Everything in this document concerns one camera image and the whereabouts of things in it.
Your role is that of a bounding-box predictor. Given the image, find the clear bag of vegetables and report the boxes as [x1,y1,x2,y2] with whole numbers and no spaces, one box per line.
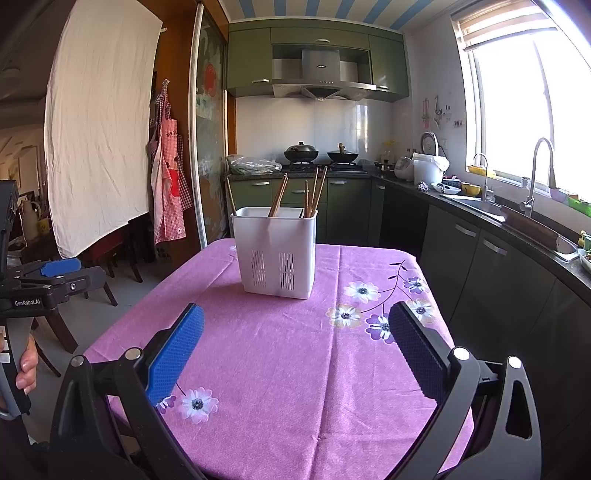
[226,154,283,176]

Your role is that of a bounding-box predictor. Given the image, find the steel range hood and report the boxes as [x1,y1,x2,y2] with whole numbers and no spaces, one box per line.
[271,44,376,102]

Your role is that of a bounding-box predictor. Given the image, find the purple floral tablecloth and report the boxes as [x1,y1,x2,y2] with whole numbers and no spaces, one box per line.
[83,237,476,480]

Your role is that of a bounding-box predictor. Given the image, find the black wok with handle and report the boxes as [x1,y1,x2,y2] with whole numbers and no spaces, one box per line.
[327,143,359,164]

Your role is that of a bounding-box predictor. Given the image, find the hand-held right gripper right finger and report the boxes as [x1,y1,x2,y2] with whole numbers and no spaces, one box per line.
[385,301,543,480]

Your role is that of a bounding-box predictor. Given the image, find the black gas stove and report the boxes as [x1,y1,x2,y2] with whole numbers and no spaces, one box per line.
[277,161,370,177]

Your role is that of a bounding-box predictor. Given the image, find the green upper kitchen cabinets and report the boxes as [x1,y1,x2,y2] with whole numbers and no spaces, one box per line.
[225,21,411,103]

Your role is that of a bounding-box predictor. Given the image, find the tall curved steel faucet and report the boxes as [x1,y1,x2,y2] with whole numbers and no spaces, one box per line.
[519,137,557,219]

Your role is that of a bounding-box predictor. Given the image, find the white hanging sheet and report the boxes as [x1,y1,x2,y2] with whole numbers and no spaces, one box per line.
[44,0,164,259]

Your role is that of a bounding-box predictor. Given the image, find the stainless steel sink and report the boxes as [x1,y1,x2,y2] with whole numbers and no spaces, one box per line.
[441,194,578,257]

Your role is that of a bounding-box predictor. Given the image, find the green lower kitchen cabinets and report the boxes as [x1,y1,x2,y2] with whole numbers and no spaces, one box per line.
[228,178,386,247]

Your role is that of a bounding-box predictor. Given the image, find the green kitchen cabinets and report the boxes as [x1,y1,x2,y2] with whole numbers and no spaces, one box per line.
[228,178,386,247]
[225,21,411,103]

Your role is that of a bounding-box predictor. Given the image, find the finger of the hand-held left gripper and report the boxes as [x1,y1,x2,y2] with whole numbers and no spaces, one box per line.
[4,257,83,282]
[14,265,108,306]

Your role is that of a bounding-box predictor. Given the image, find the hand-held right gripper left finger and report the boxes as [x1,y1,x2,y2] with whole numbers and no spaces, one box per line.
[48,302,206,480]

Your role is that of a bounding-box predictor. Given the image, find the red checked apron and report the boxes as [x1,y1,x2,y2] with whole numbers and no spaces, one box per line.
[147,78,194,245]

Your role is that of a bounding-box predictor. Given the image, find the pink apron with red pocket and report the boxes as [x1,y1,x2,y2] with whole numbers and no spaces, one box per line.
[151,117,182,243]

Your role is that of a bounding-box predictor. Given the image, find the set of wooden chopsticks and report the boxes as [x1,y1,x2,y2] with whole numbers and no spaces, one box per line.
[225,166,328,219]

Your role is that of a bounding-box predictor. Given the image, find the wall hooks with small utensils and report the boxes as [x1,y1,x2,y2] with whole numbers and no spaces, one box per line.
[420,95,465,132]

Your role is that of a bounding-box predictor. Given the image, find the window roller blind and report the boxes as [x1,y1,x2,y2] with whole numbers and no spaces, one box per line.
[450,0,561,52]

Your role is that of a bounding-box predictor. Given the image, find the black wok with lid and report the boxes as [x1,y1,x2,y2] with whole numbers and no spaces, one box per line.
[283,141,320,163]

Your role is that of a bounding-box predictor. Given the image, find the white plastic utensil holder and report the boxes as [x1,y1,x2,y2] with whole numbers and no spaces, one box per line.
[231,206,318,301]

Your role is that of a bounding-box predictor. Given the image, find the person's left hand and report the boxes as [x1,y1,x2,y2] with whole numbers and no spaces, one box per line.
[14,335,40,396]

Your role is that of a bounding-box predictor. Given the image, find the dark lower kitchen cabinets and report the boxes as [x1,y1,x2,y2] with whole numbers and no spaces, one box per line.
[369,180,591,370]

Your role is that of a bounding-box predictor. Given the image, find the dark wooden chair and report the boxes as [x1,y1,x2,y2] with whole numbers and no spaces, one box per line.
[81,231,144,308]

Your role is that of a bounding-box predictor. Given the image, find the kitchen window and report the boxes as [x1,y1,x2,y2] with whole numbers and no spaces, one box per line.
[450,0,591,204]

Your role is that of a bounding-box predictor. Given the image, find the small steel faucet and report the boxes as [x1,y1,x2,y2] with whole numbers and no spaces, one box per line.
[472,153,491,204]

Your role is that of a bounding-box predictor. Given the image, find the dark stone countertop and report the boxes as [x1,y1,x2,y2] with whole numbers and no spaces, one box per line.
[226,161,591,305]

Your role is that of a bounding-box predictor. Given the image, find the wooden cutting board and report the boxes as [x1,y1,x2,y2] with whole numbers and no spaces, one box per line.
[501,205,559,250]

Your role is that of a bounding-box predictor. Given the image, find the white plastic bucket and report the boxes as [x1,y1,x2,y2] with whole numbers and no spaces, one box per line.
[412,153,450,188]

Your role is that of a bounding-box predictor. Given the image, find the sliding glass door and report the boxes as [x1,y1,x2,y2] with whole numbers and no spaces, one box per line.
[189,2,232,250]

